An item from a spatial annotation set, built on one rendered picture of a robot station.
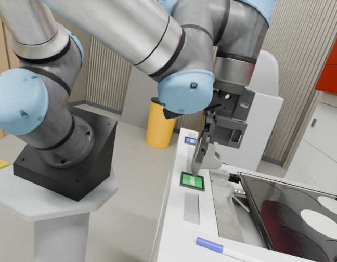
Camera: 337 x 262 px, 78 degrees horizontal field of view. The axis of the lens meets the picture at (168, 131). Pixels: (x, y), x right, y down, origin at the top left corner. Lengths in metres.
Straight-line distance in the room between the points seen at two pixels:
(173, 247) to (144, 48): 0.27
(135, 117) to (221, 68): 3.32
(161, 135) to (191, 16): 2.63
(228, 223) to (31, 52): 0.56
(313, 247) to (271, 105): 2.23
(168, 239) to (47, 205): 0.36
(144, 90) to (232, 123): 3.24
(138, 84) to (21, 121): 3.25
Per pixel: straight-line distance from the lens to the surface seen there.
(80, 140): 0.58
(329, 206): 0.83
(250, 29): 0.40
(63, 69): 0.54
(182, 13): 0.36
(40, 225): 0.75
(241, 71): 0.40
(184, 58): 0.27
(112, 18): 0.24
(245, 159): 2.88
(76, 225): 0.73
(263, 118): 2.74
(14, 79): 0.50
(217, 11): 0.39
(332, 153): 1.08
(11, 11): 0.47
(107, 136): 0.62
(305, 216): 0.70
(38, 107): 0.46
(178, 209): 0.41
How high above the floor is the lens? 1.21
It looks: 19 degrees down
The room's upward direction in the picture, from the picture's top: 13 degrees clockwise
